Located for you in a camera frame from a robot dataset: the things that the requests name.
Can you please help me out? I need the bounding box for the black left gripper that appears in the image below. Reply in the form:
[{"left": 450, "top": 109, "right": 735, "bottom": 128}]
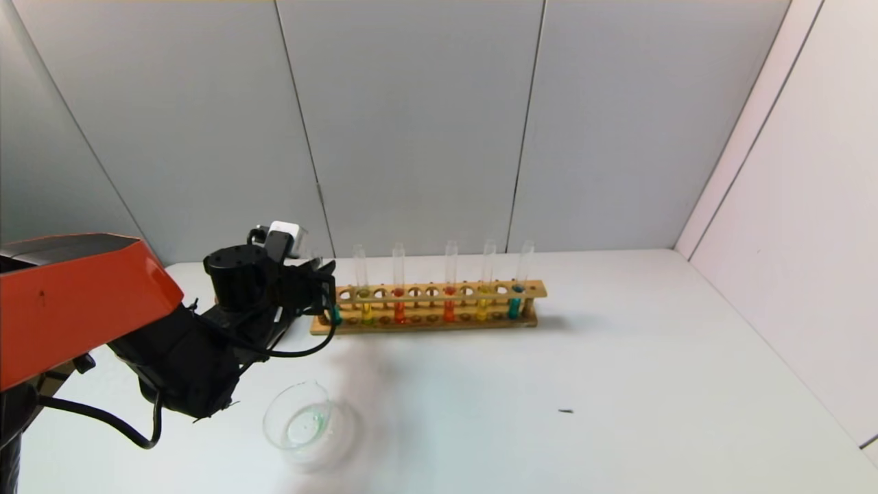
[{"left": 281, "top": 257, "right": 337, "bottom": 316}]

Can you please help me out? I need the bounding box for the blue pigment test tube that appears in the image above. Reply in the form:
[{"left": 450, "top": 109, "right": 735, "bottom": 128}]
[
  {"left": 312, "top": 250, "right": 343, "bottom": 327},
  {"left": 508, "top": 240, "right": 535, "bottom": 320}
]

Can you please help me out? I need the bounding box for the yellow pigment test tube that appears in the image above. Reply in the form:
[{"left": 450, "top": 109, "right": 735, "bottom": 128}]
[
  {"left": 477, "top": 239, "right": 497, "bottom": 322},
  {"left": 353, "top": 245, "right": 375, "bottom": 326}
]

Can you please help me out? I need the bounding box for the red pigment test tube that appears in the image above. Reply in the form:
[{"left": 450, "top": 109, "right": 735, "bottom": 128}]
[
  {"left": 443, "top": 241, "right": 459, "bottom": 323},
  {"left": 392, "top": 243, "right": 407, "bottom": 325}
]

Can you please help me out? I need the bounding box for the wooden test tube rack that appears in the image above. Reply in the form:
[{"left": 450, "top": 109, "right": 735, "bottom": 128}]
[{"left": 310, "top": 279, "right": 548, "bottom": 336}]

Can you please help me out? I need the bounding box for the clear glass beaker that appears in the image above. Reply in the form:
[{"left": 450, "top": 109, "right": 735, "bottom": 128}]
[{"left": 263, "top": 381, "right": 352, "bottom": 473}]

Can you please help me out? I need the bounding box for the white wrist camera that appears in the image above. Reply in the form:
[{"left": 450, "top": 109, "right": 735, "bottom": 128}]
[{"left": 248, "top": 221, "right": 302, "bottom": 261}]

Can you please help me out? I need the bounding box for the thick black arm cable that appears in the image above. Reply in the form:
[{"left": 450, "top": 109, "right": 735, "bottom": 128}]
[{"left": 34, "top": 391, "right": 164, "bottom": 451}]

